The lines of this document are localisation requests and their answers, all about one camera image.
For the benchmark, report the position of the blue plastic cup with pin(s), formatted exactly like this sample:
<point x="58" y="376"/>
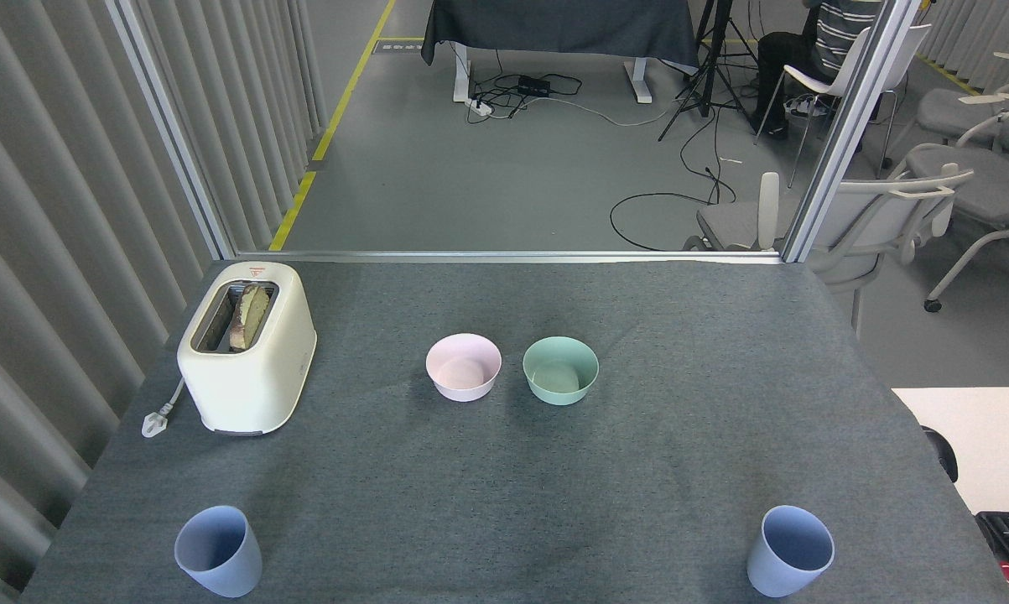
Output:
<point x="772" y="575"/>
<point x="219" y="570"/>

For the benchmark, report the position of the white power strip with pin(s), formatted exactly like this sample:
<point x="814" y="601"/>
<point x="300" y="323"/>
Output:
<point x="480" y="106"/>

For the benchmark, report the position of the dark grey tablecloth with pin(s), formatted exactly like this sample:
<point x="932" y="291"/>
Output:
<point x="554" y="25"/>

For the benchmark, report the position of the grey white armchair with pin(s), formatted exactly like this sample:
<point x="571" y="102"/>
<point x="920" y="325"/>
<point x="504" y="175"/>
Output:
<point x="957" y="109"/>
<point x="990" y="189"/>
<point x="735" y="222"/>

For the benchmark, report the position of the silver aluminium post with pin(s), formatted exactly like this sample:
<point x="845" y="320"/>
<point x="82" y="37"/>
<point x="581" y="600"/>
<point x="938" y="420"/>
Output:
<point x="173" y="134"/>
<point x="848" y="126"/>

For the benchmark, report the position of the black round object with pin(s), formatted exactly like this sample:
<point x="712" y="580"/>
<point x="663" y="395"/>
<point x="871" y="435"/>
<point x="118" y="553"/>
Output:
<point x="944" y="457"/>

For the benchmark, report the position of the toasted bread slice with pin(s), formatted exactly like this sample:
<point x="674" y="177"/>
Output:
<point x="249" y="315"/>

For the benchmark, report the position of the cream white toaster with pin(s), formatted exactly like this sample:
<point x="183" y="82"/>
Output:
<point x="252" y="382"/>

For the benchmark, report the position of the black tripod stand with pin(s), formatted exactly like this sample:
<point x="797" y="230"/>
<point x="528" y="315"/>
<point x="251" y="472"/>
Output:
<point x="707" y="75"/>

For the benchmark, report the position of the pink plastic bowl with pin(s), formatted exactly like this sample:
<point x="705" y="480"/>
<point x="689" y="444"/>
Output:
<point x="462" y="387"/>

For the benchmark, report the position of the green plastic bowl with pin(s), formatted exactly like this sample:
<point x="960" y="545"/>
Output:
<point x="559" y="393"/>

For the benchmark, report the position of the black power adapter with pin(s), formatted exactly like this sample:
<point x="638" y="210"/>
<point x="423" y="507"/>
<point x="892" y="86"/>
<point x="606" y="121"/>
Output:
<point x="534" y="85"/>

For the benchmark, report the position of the white side table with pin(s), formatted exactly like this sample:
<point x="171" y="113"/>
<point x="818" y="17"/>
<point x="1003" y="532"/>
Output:
<point x="990" y="436"/>

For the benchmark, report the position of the white plastic chair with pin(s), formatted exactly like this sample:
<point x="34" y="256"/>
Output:
<point x="823" y="84"/>

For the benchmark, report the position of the silver aluminium rail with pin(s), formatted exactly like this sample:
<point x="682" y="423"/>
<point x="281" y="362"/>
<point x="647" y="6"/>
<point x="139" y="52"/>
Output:
<point x="504" y="256"/>

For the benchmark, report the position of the seated person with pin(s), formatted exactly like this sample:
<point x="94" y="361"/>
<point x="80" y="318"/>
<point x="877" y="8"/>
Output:
<point x="839" y="29"/>

